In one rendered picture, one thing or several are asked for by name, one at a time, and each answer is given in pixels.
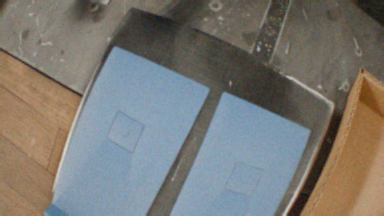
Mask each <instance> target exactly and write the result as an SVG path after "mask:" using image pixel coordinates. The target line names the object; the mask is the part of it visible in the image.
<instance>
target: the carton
mask: <svg viewBox="0 0 384 216"><path fill-rule="evenodd" d="M300 216H384V85H383V84H382V83H380V82H379V81H377V80H376V79H375V78H373V76H372V75H369V73H368V72H366V71H365V70H364V69H363V68H361V67H360V70H359V73H358V75H357V76H356V78H355V81H354V82H353V85H352V87H351V89H350V92H349V96H348V99H347V102H346V106H345V109H344V112H343V116H342V120H341V123H340V127H339V129H338V132H337V135H336V137H335V140H334V143H333V146H332V148H331V151H330V153H329V156H328V159H327V161H326V164H325V165H324V168H323V171H322V172H321V174H320V177H319V180H318V181H317V183H316V185H315V188H314V190H313V191H312V193H311V195H310V197H309V200H308V201H307V203H306V205H305V206H304V208H303V210H302V212H301V214H300Z"/></svg>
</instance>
